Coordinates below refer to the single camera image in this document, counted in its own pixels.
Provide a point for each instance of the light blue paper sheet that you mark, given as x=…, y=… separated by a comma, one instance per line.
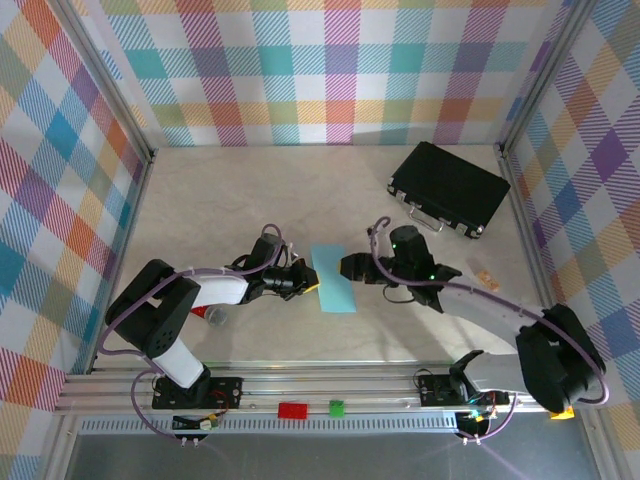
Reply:
x=332, y=285

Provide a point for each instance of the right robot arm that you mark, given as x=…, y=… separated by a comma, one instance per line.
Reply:
x=550, y=360

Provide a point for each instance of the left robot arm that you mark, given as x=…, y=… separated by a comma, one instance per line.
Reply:
x=165, y=320

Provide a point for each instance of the red marker with clear cap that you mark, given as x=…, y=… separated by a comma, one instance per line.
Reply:
x=216, y=317

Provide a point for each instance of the black briefcase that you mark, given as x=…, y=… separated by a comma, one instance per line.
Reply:
x=450, y=185

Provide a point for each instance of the red toy brick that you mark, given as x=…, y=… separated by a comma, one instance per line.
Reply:
x=293, y=410

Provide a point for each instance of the green toy brick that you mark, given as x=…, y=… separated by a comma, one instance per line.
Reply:
x=337, y=408

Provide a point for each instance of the yellow toy brick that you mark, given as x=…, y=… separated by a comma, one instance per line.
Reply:
x=562, y=415

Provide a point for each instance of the long aluminium base rail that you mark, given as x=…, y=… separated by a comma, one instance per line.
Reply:
x=350, y=387

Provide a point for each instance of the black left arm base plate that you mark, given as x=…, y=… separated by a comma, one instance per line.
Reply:
x=227, y=392

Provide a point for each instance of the aluminium side rail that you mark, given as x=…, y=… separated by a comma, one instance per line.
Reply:
x=521, y=215

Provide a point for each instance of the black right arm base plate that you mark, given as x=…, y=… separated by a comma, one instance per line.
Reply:
x=430, y=390

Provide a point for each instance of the aluminium corner post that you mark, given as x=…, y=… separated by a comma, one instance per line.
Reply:
x=542, y=75
x=111, y=85

